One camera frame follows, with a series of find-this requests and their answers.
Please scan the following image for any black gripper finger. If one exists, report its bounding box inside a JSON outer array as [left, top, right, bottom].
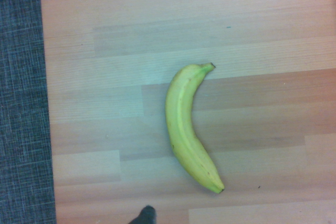
[[128, 205, 158, 224]]

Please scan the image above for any yellow banana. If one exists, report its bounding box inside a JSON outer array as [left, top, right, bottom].
[[164, 62, 225, 194]]

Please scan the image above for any grey woven mat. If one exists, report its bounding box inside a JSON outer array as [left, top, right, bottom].
[[0, 0, 58, 224]]

